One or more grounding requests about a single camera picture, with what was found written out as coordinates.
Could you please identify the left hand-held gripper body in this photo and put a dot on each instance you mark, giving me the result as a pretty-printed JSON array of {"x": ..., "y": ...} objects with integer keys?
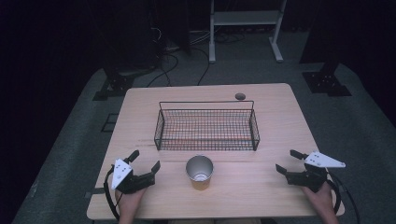
[{"x": 120, "y": 174}]

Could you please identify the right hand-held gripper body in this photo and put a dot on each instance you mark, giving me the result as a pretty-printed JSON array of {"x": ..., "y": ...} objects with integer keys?
[{"x": 311, "y": 179}]

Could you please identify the person's right hand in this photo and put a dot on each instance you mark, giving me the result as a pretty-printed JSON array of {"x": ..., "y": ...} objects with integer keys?
[{"x": 322, "y": 200}]

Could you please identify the person's left hand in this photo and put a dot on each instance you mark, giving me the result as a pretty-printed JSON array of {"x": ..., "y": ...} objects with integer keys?
[{"x": 129, "y": 202}]

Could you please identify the metal cup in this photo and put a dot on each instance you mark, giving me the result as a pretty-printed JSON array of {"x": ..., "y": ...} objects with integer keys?
[{"x": 199, "y": 169}]

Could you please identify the black stand with angled legs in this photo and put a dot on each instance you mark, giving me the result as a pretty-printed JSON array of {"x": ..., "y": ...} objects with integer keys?
[{"x": 116, "y": 84}]

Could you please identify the black stand with square base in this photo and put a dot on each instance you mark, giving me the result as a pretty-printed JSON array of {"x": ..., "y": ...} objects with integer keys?
[{"x": 325, "y": 82}]

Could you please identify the round grey table grommet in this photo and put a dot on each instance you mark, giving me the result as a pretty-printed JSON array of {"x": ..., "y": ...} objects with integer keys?
[{"x": 240, "y": 96}]

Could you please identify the white metal desk frame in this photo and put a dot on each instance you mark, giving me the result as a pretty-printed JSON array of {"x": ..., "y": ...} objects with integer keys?
[{"x": 246, "y": 17}]

